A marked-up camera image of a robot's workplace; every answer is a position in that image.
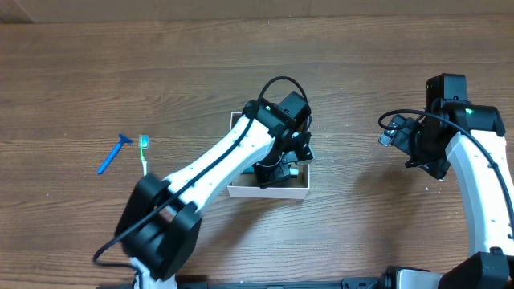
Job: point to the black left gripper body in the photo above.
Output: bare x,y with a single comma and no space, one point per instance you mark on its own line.
271,172

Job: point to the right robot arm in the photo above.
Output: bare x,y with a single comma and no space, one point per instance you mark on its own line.
453,133

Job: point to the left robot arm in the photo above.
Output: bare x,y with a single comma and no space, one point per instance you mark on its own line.
162,218

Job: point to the white cardboard box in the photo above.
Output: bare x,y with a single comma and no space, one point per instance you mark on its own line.
281,188

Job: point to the green white toothbrush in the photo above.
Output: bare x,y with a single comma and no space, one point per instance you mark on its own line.
143,145

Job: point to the blue razor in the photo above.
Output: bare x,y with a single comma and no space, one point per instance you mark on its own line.
123,140

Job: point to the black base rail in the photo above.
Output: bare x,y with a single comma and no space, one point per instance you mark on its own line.
345,283

